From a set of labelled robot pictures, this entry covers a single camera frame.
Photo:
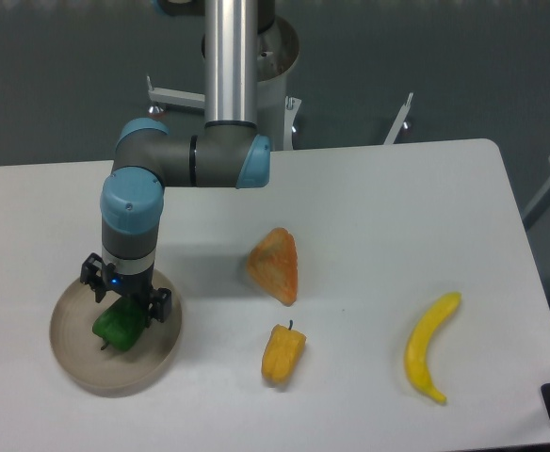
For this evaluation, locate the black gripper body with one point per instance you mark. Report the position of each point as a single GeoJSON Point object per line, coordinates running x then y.
{"type": "Point", "coordinates": [131, 279]}

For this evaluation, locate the green bell pepper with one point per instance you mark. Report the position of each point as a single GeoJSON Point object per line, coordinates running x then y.
{"type": "Point", "coordinates": [121, 325]}

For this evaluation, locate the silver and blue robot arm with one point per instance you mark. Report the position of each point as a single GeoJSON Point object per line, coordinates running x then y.
{"type": "Point", "coordinates": [229, 153]}

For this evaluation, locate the beige round plate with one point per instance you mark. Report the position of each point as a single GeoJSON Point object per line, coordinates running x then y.
{"type": "Point", "coordinates": [109, 372]}

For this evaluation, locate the yellow bell pepper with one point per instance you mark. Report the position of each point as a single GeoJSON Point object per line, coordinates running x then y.
{"type": "Point", "coordinates": [282, 353]}

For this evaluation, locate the triangular toasted bread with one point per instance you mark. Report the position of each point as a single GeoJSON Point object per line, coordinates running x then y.
{"type": "Point", "coordinates": [273, 265]}

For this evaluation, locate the yellow banana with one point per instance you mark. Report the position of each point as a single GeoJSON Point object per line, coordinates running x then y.
{"type": "Point", "coordinates": [415, 357]}

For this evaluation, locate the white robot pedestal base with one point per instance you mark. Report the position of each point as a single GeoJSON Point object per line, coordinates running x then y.
{"type": "Point", "coordinates": [271, 108]}

